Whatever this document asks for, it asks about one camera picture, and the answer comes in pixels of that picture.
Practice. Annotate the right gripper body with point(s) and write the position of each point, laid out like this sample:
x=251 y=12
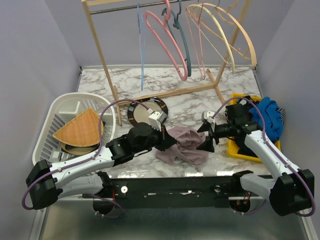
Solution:
x=222 y=130

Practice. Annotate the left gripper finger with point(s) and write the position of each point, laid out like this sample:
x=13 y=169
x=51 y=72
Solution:
x=165 y=146
x=167 y=138

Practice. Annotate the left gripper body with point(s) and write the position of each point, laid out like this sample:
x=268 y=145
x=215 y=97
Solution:
x=156 y=138

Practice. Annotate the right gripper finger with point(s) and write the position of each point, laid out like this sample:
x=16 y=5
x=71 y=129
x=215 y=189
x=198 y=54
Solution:
x=207 y=145
x=205 y=127

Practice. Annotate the mauve tank top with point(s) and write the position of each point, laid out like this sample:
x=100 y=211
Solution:
x=188 y=139

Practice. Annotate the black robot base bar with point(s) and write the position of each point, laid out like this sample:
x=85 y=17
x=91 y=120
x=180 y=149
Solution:
x=174 y=192

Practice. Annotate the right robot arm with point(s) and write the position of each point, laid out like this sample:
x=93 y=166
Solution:
x=290 y=190

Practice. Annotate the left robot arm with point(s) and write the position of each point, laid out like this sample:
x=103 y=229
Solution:
x=46 y=182

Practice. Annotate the wooden curved hanger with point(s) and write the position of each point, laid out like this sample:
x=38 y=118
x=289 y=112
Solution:
x=250 y=53

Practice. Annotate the teal plastic hanger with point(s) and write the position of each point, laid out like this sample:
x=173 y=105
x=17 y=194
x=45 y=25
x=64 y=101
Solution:
x=167 y=13

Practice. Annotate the thin pink hanger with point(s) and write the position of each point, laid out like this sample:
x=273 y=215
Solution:
x=198 y=48

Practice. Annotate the cream plastic hanger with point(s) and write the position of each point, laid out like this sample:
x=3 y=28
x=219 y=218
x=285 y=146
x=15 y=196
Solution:
x=228 y=59

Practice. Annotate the yellow plastic bin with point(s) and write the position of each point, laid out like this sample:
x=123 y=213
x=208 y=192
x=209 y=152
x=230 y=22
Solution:
x=233 y=150

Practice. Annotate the dark rimmed ceramic plate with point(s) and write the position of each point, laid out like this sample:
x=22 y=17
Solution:
x=136 y=113

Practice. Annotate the dark navy garment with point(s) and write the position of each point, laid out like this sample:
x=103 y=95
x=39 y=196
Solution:
x=244 y=150

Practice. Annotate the blue garment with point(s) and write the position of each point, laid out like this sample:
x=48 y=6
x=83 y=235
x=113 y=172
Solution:
x=273 y=124

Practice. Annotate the striped black white garment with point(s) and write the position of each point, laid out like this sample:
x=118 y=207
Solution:
x=282 y=112

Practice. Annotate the woven wicker fan tray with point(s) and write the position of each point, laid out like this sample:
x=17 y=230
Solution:
x=82 y=131

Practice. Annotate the white plastic dish rack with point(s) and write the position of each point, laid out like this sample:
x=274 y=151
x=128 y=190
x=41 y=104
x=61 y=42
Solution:
x=62 y=110

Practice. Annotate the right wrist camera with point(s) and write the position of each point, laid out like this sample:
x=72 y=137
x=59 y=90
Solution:
x=207 y=117

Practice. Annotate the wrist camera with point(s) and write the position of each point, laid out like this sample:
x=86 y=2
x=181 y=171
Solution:
x=156 y=118
x=207 y=117

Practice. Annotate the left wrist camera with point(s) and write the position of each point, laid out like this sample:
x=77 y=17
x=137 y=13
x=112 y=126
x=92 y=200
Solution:
x=156 y=118

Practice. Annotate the light blue wire hanger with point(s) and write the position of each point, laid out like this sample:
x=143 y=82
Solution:
x=142 y=43

